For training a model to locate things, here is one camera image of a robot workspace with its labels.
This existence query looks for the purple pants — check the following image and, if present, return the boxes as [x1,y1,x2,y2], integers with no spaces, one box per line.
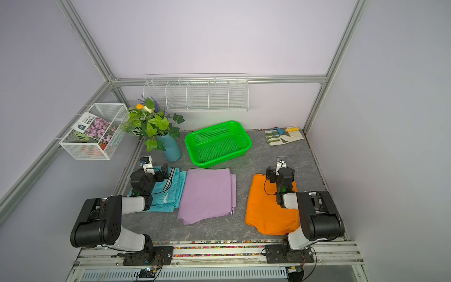
[177,168,236,225]

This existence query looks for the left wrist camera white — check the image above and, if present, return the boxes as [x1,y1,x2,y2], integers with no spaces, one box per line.
[140,156,155,175]

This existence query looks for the flower seed packet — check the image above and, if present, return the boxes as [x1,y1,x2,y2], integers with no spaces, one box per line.
[71,112,117,145]

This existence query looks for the artificial green plant bouquet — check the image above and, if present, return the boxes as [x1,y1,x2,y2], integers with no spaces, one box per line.
[121,97,185,152]

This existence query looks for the green plastic basket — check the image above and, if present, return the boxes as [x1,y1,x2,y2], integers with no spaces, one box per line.
[184,121,252,168]

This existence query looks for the small green circuit board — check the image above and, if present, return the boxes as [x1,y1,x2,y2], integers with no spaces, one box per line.
[138,267,157,279]

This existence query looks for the teal pants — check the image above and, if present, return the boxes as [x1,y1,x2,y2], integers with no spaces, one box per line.
[146,168,187,213]

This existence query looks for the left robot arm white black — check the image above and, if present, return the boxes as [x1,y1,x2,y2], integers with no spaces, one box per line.
[70,164,170,254]

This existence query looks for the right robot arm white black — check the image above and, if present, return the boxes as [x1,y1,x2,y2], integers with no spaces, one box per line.
[265,163,345,254]

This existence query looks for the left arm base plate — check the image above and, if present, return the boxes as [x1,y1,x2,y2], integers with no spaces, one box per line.
[118,246,174,266]

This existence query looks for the aluminium rail front frame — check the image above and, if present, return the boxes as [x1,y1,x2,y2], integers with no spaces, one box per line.
[67,240,370,282]

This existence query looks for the teal vase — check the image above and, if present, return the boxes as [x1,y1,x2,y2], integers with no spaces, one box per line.
[157,135,182,162]

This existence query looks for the white wire side basket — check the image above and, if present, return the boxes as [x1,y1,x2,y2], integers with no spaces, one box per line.
[59,103,129,161]

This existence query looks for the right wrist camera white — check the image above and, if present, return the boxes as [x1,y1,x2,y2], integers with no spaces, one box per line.
[276,156,287,175]

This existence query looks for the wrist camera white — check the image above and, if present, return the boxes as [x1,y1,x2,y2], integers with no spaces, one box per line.
[276,156,287,175]
[140,156,155,175]

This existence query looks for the blue yellow garden tool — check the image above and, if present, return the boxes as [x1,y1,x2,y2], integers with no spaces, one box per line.
[269,127,299,135]

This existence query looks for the orange pants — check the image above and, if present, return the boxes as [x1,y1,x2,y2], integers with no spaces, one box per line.
[245,174,299,236]

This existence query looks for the white wire wall shelf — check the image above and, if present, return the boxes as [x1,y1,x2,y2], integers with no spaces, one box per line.
[143,73,250,111]

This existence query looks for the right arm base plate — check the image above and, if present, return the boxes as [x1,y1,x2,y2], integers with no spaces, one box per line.
[261,244,314,264]

